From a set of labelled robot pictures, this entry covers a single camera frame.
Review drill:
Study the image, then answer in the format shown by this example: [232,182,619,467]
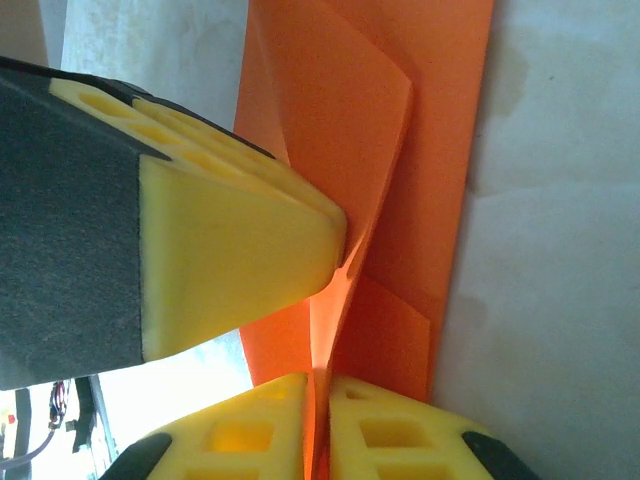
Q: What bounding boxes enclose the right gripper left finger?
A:
[107,372,310,480]

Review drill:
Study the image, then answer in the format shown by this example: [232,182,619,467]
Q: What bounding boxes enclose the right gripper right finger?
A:
[327,374,544,480]

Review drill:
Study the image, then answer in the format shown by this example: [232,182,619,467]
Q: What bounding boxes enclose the orange paper sheet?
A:
[233,0,496,480]

